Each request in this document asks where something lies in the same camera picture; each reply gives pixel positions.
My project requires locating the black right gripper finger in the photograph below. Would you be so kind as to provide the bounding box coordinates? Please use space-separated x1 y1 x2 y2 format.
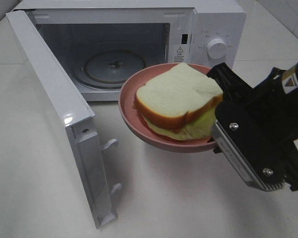
207 63 252 104
211 101 287 191

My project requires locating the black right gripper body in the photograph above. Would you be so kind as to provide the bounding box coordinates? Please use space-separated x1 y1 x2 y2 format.
243 66 298 154

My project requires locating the toast sandwich with lettuce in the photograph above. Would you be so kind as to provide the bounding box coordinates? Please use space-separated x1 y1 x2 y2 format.
134 63 223 141

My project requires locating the pink round plate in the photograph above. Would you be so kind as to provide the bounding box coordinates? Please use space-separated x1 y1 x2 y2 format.
118 63 217 153

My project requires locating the white microwave door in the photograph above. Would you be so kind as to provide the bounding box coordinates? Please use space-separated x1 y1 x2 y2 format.
6 10 122 229

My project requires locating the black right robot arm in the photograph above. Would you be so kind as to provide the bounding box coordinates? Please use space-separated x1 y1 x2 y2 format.
208 63 298 192

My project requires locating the upper white power knob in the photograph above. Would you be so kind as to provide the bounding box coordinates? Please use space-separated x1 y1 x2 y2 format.
206 36 228 60

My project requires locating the white microwave oven body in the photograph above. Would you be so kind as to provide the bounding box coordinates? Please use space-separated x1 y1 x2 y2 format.
11 0 246 102

